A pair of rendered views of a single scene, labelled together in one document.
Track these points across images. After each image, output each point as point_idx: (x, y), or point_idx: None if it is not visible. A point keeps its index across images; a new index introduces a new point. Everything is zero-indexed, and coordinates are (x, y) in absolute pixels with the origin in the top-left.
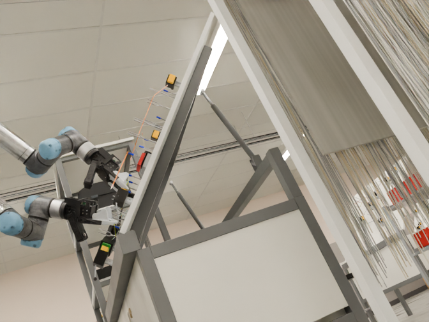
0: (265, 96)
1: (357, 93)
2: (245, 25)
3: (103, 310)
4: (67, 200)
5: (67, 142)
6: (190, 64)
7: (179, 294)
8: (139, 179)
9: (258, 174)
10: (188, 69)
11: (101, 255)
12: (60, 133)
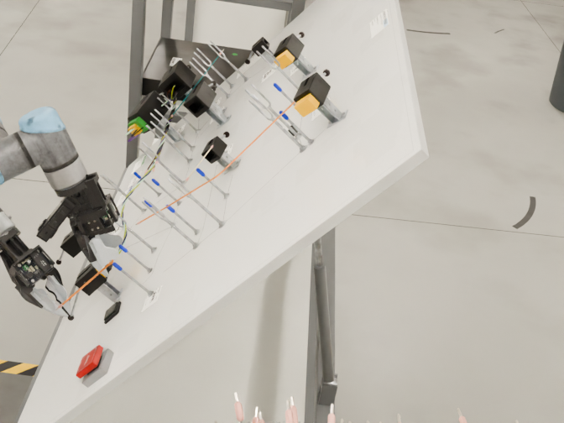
0: None
1: None
2: None
3: (129, 152)
4: (3, 244)
5: (22, 169)
6: (270, 266)
7: None
8: (138, 262)
9: (315, 405)
10: (258, 275)
11: (75, 244)
12: (21, 127)
